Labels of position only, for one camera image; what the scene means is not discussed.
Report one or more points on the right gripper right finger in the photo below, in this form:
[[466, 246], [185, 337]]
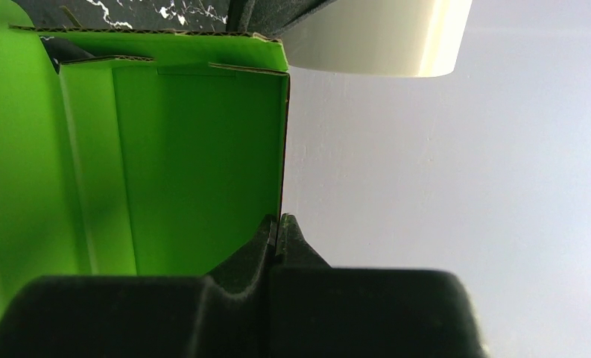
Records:
[[317, 310]]

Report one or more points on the white cylindrical drum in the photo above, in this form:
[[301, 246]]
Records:
[[403, 39]]

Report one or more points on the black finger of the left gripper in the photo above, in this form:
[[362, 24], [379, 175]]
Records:
[[270, 18]]

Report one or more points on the green paper box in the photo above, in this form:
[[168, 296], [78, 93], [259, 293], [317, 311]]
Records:
[[134, 152]]

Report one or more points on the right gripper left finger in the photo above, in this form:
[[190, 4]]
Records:
[[223, 313]]

